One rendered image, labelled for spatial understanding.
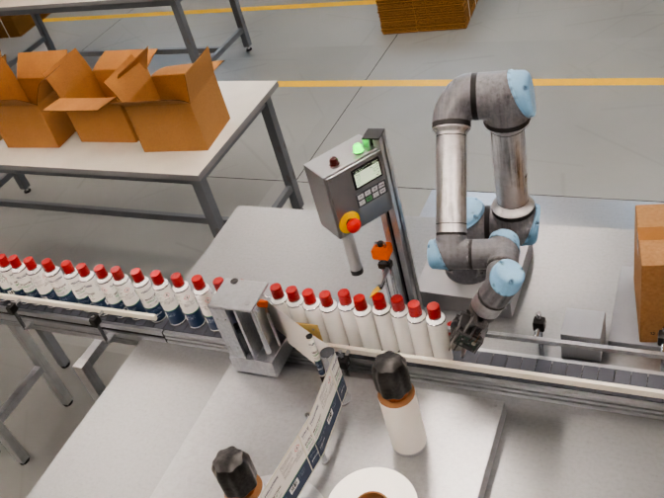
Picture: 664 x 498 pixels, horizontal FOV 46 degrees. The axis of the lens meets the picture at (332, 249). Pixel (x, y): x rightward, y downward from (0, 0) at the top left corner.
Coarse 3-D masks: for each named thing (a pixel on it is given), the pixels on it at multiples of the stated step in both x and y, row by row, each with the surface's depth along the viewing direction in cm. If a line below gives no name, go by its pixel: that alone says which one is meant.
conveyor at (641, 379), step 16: (208, 336) 240; (336, 352) 222; (480, 352) 210; (432, 368) 209; (448, 368) 208; (512, 368) 203; (528, 368) 202; (544, 368) 201; (560, 368) 200; (576, 368) 199; (592, 368) 197; (544, 384) 197; (560, 384) 196; (640, 384) 190; (656, 384) 189; (656, 400) 186
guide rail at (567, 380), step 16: (352, 352) 217; (368, 352) 215; (384, 352) 213; (464, 368) 204; (480, 368) 201; (496, 368) 200; (576, 384) 192; (592, 384) 190; (608, 384) 188; (624, 384) 187
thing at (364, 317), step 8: (360, 296) 207; (360, 304) 206; (368, 304) 209; (360, 312) 208; (368, 312) 208; (360, 320) 209; (368, 320) 209; (360, 328) 211; (368, 328) 210; (360, 336) 215; (368, 336) 212; (376, 336) 214; (368, 344) 214; (376, 344) 215
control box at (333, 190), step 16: (352, 144) 191; (320, 160) 189; (352, 160) 186; (368, 160) 187; (320, 176) 184; (336, 176) 184; (384, 176) 192; (320, 192) 189; (336, 192) 186; (352, 192) 189; (320, 208) 195; (336, 208) 188; (352, 208) 191; (368, 208) 194; (384, 208) 197; (336, 224) 192
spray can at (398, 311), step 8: (392, 296) 204; (400, 296) 203; (392, 304) 203; (400, 304) 203; (392, 312) 205; (400, 312) 204; (392, 320) 207; (400, 320) 205; (400, 328) 207; (408, 328) 207; (400, 336) 209; (408, 336) 209; (400, 344) 211; (408, 344) 210; (400, 352) 214; (408, 352) 212
